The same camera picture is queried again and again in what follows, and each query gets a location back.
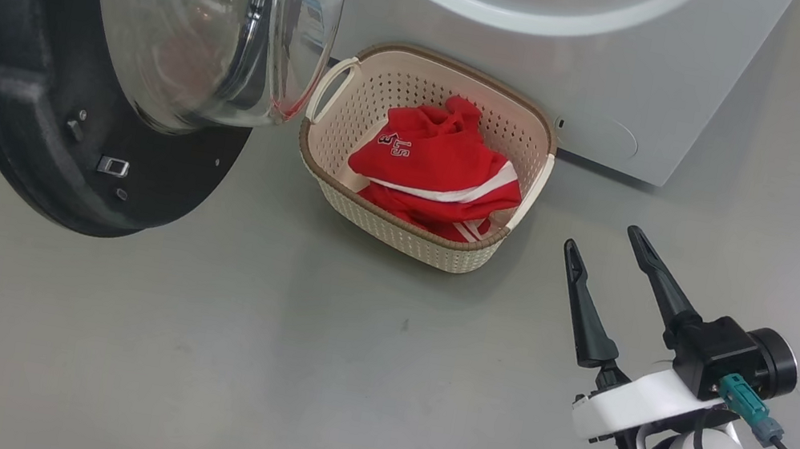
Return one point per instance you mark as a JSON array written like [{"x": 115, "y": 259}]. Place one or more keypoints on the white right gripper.
[{"x": 642, "y": 403}]

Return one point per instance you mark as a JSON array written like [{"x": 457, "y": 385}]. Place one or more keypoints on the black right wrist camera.
[{"x": 720, "y": 351}]

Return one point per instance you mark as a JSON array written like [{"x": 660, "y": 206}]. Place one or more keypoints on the round glass washing machine door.
[{"x": 10, "y": 29}]

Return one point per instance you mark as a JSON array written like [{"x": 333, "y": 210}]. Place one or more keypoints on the white washing machine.
[{"x": 557, "y": 64}]

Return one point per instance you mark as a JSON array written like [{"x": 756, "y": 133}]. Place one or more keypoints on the red jersey with printed letters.
[{"x": 428, "y": 156}]

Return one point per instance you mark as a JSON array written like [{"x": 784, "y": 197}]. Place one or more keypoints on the cream perforated laundry basket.
[{"x": 354, "y": 111}]

